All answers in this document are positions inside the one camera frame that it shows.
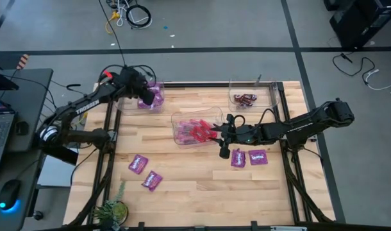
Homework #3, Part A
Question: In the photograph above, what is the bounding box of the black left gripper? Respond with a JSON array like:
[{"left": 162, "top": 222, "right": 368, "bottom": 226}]
[{"left": 118, "top": 66, "right": 155, "bottom": 107}]

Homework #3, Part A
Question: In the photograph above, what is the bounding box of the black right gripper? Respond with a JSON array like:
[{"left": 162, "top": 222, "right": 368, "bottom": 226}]
[{"left": 210, "top": 113, "right": 260, "bottom": 160}]

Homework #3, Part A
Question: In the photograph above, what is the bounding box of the purple candy packet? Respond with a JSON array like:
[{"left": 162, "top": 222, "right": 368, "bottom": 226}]
[
  {"left": 230, "top": 148, "right": 247, "bottom": 169},
  {"left": 137, "top": 97, "right": 153, "bottom": 110},
  {"left": 147, "top": 83, "right": 165, "bottom": 108},
  {"left": 247, "top": 149, "right": 269, "bottom": 166},
  {"left": 141, "top": 170, "right": 164, "bottom": 193},
  {"left": 128, "top": 154, "right": 149, "bottom": 175}
]

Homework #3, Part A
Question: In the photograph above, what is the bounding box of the clear plastic bin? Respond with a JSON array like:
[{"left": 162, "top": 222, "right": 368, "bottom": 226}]
[
  {"left": 114, "top": 81, "right": 166, "bottom": 116},
  {"left": 228, "top": 79, "right": 279, "bottom": 113},
  {"left": 171, "top": 107, "right": 224, "bottom": 150}
]

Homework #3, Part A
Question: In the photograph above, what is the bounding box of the pink candy packet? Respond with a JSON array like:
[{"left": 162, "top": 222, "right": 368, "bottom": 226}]
[
  {"left": 176, "top": 121, "right": 196, "bottom": 135},
  {"left": 175, "top": 133, "right": 196, "bottom": 146}
]

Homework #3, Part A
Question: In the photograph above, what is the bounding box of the black desk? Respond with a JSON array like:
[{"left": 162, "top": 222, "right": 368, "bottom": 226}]
[{"left": 0, "top": 68, "right": 54, "bottom": 231}]

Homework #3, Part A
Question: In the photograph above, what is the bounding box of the potted succulent plant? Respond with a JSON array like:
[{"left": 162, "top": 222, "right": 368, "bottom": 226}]
[{"left": 92, "top": 181, "right": 129, "bottom": 230}]

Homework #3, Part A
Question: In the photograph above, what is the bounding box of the small black puck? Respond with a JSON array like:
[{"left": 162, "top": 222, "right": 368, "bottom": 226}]
[{"left": 15, "top": 121, "right": 30, "bottom": 136}]

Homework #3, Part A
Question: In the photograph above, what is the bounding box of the orange black striped tape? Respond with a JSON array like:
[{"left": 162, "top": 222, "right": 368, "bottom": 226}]
[{"left": 15, "top": 53, "right": 30, "bottom": 71}]

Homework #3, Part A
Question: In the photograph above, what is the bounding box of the black flat device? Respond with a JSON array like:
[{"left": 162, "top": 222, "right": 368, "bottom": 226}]
[{"left": 0, "top": 67, "right": 19, "bottom": 91}]

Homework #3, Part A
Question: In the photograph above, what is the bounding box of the open black laptop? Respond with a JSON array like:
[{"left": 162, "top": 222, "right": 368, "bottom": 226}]
[{"left": 0, "top": 92, "right": 17, "bottom": 171}]

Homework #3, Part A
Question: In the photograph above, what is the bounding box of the black computer mouse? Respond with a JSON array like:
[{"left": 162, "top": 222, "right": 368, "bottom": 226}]
[{"left": 0, "top": 178, "right": 22, "bottom": 212}]

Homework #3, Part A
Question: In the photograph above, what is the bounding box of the black computer tower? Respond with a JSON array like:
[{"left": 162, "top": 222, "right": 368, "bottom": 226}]
[{"left": 323, "top": 0, "right": 391, "bottom": 51}]

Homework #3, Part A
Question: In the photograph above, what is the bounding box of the long black floor cable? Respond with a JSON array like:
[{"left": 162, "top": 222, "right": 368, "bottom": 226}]
[{"left": 97, "top": 0, "right": 128, "bottom": 68}]

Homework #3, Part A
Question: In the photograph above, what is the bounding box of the white floor cable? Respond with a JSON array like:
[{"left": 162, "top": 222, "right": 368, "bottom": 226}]
[{"left": 114, "top": 0, "right": 153, "bottom": 30}]

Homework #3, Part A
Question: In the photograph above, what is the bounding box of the coiled black cable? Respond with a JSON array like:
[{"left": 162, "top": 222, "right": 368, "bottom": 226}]
[{"left": 125, "top": 4, "right": 152, "bottom": 29}]

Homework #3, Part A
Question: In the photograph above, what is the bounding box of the yellow cable with plug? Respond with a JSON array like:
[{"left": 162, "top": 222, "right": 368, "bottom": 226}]
[{"left": 104, "top": 10, "right": 121, "bottom": 35}]

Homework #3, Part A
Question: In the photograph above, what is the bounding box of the black cable with plug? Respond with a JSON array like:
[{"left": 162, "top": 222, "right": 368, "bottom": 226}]
[{"left": 331, "top": 52, "right": 376, "bottom": 85}]

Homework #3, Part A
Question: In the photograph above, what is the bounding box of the white cable with plug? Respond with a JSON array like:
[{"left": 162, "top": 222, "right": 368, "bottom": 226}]
[{"left": 362, "top": 68, "right": 391, "bottom": 92}]

